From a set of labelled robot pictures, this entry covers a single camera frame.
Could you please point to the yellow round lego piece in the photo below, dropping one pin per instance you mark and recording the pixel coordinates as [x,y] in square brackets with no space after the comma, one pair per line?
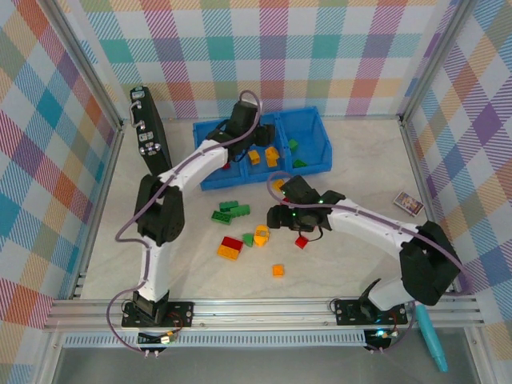
[262,234]

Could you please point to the small orange lego brick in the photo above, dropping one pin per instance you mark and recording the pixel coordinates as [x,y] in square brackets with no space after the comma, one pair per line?
[253,157]
[278,270]
[279,185]

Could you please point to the green lego brick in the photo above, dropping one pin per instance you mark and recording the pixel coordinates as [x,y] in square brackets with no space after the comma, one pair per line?
[228,206]
[293,145]
[241,211]

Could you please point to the green sloped lego piece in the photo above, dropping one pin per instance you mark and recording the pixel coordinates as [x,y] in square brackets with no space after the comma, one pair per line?
[248,239]

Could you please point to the green lego plate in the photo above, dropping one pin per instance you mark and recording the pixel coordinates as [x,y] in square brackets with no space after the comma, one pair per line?
[220,217]
[299,163]

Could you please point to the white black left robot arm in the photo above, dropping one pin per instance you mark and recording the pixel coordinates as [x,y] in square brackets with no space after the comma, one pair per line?
[158,272]

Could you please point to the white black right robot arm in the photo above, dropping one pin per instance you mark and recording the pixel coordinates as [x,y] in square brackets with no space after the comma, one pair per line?
[372,224]

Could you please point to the small red lego brick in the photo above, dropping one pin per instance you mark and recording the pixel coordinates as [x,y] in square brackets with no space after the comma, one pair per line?
[301,241]

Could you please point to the blue three-compartment bin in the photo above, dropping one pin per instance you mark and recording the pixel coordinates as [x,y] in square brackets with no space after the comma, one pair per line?
[256,176]

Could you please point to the black briefcase with metal clasps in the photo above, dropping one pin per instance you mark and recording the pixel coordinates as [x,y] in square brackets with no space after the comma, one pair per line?
[158,160]

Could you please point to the small printed card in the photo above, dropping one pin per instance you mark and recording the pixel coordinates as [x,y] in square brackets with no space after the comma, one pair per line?
[408,203]

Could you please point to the green-lit control board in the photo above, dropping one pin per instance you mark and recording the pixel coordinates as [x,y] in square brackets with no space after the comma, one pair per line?
[382,333]

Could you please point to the teal pen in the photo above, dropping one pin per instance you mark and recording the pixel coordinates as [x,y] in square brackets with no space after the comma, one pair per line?
[430,336]

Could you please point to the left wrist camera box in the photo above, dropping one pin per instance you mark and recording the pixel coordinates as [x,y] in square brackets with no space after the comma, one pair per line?
[253,106]

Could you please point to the aluminium mounting rail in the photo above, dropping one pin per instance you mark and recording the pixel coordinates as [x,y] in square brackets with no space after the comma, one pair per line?
[260,314]

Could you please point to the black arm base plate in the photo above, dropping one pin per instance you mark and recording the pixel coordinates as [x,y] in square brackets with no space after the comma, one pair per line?
[180,314]
[346,312]

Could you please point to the aluminium side rail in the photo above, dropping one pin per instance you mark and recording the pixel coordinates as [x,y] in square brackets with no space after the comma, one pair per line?
[105,180]
[414,160]

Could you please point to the aluminium frame post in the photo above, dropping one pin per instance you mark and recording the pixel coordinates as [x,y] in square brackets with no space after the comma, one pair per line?
[89,68]
[435,60]

